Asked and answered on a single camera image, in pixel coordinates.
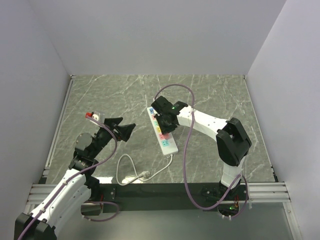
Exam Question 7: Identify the aluminium frame rail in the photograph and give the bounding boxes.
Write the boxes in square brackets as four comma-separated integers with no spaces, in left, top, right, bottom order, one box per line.
[14,73,76,240]

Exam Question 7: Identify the white power strip colourful sockets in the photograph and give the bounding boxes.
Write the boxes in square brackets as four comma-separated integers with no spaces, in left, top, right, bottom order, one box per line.
[147,107,179,156]

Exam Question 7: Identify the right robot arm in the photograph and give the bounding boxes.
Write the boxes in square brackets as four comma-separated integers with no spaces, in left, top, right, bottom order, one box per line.
[151,96,252,200]

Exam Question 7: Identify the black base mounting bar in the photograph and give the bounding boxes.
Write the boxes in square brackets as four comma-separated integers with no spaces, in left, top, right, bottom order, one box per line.
[81,182,249,216]

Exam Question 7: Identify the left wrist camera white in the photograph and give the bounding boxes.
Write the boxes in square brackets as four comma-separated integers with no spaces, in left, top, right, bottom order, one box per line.
[85,111,105,124]

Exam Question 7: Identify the white power strip cable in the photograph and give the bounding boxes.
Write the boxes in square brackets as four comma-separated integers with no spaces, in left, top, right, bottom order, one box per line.
[116,153,174,186]

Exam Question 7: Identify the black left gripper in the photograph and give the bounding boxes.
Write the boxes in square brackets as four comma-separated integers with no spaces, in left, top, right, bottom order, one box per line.
[90,117,135,158]

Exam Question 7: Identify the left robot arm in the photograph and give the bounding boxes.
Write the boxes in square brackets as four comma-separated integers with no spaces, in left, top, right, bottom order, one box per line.
[14,112,136,240]

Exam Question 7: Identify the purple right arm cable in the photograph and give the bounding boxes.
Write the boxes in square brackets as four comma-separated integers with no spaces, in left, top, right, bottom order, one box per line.
[154,84,250,220]

